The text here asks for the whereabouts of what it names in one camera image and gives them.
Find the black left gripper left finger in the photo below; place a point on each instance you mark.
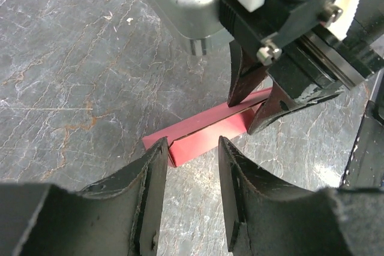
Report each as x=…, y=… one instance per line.
x=117, y=215

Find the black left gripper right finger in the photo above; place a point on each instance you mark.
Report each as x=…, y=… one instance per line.
x=265, y=215

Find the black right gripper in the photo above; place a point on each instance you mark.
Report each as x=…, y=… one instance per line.
x=261, y=36

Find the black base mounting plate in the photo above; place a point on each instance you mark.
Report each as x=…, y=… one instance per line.
x=364, y=168

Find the pink paper box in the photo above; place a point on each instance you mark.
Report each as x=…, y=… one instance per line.
x=198, y=134

